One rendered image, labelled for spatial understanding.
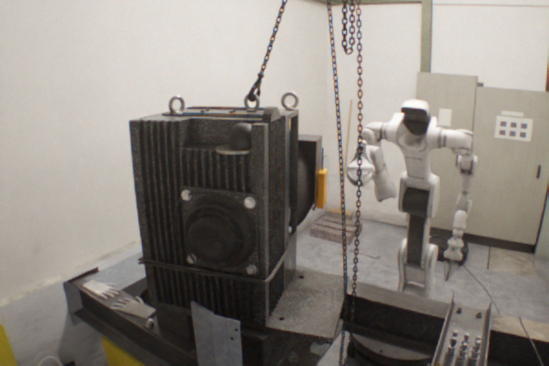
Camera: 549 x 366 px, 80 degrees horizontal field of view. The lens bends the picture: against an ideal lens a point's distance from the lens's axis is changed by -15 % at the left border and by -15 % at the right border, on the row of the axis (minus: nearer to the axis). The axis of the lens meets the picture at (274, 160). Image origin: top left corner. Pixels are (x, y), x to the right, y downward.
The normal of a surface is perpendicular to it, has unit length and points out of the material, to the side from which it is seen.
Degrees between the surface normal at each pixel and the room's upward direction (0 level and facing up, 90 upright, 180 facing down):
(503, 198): 90
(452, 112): 90
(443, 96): 90
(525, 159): 90
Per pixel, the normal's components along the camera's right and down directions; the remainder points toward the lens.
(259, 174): -0.29, 0.23
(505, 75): -0.53, 0.21
